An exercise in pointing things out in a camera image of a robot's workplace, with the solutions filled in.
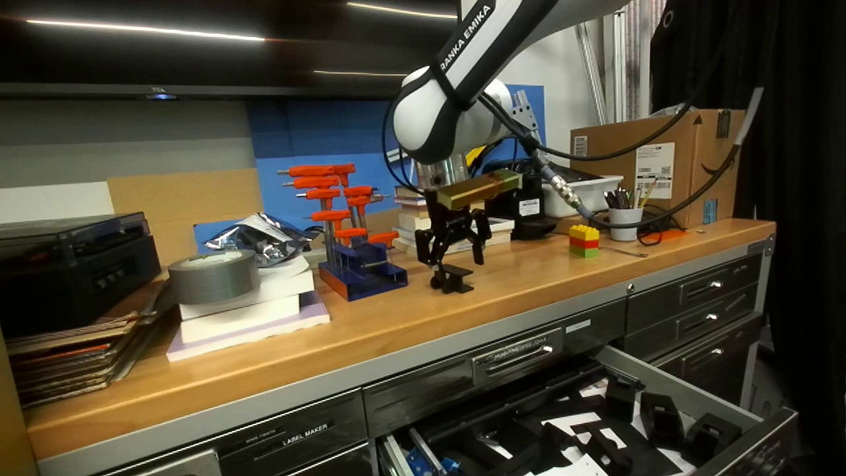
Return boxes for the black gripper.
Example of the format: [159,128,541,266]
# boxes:
[415,187,496,273]

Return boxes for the wide black steel drawer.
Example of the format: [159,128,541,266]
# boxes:
[374,340,802,476]

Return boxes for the black cube-shaped plastic part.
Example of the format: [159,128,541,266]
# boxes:
[686,412,746,466]

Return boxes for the wide cream book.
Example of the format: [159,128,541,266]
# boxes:
[391,213,516,258]

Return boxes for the thick white-page book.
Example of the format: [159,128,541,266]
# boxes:
[395,203,432,232]

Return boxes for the black appliance with white label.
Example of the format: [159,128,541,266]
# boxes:
[492,170,560,244]

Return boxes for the blue hex key stand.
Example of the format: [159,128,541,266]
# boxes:
[316,241,410,305]

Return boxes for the yellow red green block stack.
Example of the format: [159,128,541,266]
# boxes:
[567,221,603,261]

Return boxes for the white plastic bin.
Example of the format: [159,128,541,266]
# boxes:
[545,173,627,220]

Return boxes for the white pen cup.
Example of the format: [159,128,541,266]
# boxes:
[607,206,646,245]

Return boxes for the white stack of papers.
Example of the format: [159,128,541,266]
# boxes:
[176,253,317,323]

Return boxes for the crumpled silver foil bag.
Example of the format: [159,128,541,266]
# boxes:
[205,212,323,269]

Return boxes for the lavender flat book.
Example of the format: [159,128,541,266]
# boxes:
[165,298,334,364]

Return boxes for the thick white book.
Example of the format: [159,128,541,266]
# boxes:
[177,292,308,346]

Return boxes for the brown cardboard shipping box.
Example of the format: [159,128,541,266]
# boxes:
[570,104,749,229]

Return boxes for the brown cardboard sheet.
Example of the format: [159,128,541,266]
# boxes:
[107,166,264,273]

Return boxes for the black curtain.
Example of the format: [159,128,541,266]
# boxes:
[648,0,846,476]

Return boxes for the black electronic device box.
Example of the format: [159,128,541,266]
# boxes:
[0,210,168,340]

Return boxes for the brown folder stack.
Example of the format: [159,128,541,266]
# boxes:
[3,276,180,412]

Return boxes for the white board panel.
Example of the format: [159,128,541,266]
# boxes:
[0,180,118,227]

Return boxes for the aluminium angle bracket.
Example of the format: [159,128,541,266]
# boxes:
[509,85,551,161]

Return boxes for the blue wall board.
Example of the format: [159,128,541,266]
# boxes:
[247,83,551,232]

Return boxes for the black cable loop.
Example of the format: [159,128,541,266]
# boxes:
[636,210,693,249]

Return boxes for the blue handled tool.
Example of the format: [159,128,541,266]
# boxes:
[382,425,461,476]

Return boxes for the aluminium frame tubes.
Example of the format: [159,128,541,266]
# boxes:
[572,0,657,128]

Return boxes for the grey duct tape roll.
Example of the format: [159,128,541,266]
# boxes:
[168,249,262,306]

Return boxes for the large black wall monitor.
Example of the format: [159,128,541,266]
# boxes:
[0,0,461,101]

